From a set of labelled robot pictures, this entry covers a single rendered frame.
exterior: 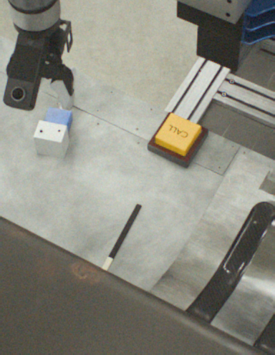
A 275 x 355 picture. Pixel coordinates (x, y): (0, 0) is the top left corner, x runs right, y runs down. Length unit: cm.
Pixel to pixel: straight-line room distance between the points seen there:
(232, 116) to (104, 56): 53
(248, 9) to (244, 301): 56
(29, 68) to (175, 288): 40
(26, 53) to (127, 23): 146
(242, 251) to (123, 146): 32
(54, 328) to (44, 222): 139
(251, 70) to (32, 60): 117
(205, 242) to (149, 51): 139
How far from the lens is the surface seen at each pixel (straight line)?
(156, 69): 282
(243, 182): 158
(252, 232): 155
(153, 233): 163
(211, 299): 147
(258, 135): 245
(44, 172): 170
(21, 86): 147
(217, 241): 153
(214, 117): 247
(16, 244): 28
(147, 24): 292
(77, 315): 27
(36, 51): 148
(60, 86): 156
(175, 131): 169
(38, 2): 140
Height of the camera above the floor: 225
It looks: 59 degrees down
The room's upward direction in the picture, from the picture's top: 3 degrees counter-clockwise
